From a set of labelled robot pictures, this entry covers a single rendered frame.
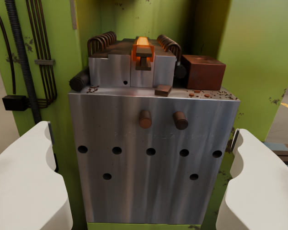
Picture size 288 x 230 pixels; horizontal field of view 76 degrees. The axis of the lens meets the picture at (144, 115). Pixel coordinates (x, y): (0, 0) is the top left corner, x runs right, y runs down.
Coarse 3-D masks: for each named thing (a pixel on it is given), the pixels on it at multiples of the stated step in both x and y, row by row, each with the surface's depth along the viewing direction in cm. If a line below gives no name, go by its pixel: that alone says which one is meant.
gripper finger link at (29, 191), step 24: (24, 144) 9; (48, 144) 9; (0, 168) 8; (24, 168) 8; (48, 168) 8; (0, 192) 7; (24, 192) 7; (48, 192) 7; (0, 216) 6; (24, 216) 6; (48, 216) 6
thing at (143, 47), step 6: (138, 42) 50; (144, 42) 50; (138, 48) 36; (144, 48) 37; (150, 48) 40; (138, 54) 32; (144, 54) 32; (150, 54) 32; (138, 60) 38; (144, 60) 32; (150, 60) 41; (138, 66) 33; (144, 66) 33; (150, 66) 33
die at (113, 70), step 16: (112, 48) 57; (128, 48) 51; (160, 48) 53; (96, 64) 43; (112, 64) 43; (128, 64) 43; (160, 64) 43; (96, 80) 44; (112, 80) 45; (128, 80) 45; (144, 80) 45; (160, 80) 45
